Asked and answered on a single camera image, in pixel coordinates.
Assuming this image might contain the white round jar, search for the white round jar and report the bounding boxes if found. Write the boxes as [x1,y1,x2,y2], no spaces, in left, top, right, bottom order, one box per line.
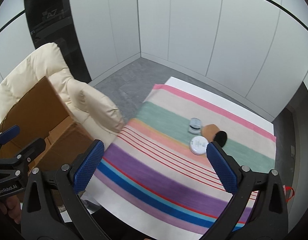
[189,136,209,155]

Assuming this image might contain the tan makeup puff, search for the tan makeup puff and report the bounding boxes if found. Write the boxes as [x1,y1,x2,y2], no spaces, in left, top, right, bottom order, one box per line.
[201,124,220,142]

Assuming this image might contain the clear eyelash curler case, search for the clear eyelash curler case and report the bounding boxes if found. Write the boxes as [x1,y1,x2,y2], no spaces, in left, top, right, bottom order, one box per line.
[189,118,202,134]

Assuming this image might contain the person's left hand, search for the person's left hand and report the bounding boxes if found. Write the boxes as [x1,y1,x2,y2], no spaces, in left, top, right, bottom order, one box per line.
[0,196,22,224]

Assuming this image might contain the brown cardboard box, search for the brown cardboard box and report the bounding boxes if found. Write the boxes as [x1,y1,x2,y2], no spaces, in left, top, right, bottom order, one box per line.
[0,77,93,171]

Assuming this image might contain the cream padded armchair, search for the cream padded armchair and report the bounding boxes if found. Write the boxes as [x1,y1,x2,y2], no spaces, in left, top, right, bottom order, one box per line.
[0,43,125,147]

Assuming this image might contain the striped colourful cloth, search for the striped colourful cloth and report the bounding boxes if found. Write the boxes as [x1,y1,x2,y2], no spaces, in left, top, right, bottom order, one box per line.
[80,83,277,234]

